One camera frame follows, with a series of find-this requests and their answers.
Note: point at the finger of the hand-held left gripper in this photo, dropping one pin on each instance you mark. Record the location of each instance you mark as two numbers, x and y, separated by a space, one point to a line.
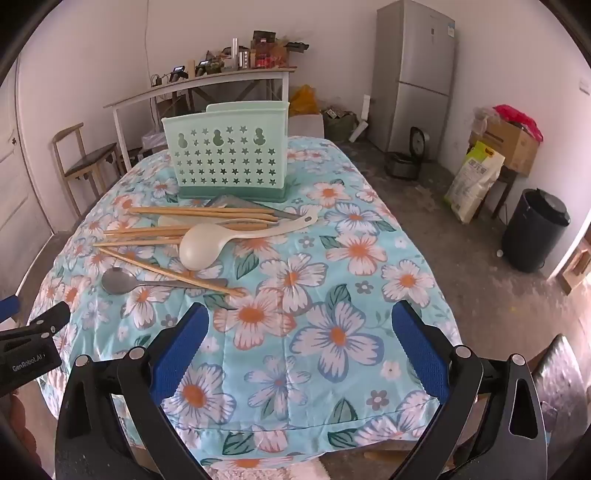
9 309
41 321

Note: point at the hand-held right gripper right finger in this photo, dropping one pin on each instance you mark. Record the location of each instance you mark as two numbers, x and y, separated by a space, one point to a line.
420 350

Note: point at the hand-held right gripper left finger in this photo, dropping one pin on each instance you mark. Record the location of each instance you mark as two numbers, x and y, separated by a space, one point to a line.
184 350

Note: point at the metal spoon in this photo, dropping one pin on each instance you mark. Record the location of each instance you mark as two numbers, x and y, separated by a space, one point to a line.
116 280

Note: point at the white plastic ladle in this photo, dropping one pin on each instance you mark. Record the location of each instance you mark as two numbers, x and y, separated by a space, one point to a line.
198 251

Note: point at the bunch of wooden chopsticks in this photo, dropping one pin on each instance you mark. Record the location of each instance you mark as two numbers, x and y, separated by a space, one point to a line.
194 212

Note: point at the metal spatula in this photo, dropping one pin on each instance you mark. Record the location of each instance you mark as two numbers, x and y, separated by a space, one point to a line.
235 201

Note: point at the green plastic utensil holder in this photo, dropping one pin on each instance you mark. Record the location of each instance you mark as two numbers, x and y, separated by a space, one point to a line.
221 157

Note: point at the floral blue tablecloth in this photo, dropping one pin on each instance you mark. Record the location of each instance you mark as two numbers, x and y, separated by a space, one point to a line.
332 286

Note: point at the white wooden door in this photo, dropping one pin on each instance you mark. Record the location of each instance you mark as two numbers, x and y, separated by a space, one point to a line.
18 184

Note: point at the black trash bin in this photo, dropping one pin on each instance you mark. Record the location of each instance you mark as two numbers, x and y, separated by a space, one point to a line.
533 230

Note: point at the wooden chair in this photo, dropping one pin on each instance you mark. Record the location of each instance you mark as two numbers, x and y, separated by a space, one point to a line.
90 161

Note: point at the white and yellow rice sack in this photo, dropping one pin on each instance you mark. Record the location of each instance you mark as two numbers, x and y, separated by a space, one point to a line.
473 184

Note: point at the rice cooker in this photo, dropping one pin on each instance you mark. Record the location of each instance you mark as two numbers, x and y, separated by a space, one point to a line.
404 166

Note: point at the wooden stool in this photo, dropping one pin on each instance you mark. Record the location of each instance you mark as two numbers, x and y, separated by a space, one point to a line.
505 184

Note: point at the white plastic bag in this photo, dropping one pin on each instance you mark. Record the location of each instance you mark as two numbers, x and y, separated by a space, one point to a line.
152 141

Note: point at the brown cardboard box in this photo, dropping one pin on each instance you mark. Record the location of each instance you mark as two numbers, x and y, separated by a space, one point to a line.
508 143

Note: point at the dark green bag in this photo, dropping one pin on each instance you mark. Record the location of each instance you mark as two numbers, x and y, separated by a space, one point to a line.
339 124

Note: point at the red plastic bag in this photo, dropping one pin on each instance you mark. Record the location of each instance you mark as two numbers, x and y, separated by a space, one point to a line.
519 120

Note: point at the white cardboard box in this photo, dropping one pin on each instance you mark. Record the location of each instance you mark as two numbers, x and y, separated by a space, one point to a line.
307 125

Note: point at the long white table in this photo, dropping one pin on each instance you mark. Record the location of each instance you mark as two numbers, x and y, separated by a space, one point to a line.
203 79

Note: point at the yellow plastic bag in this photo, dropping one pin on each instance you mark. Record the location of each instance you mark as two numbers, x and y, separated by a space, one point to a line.
304 99

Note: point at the black device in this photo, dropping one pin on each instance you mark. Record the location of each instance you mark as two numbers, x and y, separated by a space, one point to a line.
178 74
202 68

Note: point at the grey refrigerator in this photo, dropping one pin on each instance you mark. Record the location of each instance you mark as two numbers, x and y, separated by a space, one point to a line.
411 69

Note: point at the clear bottle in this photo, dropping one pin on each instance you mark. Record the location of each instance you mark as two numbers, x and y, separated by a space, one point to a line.
235 53

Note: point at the pile of snack packages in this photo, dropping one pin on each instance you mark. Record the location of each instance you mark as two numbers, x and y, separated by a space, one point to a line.
272 50

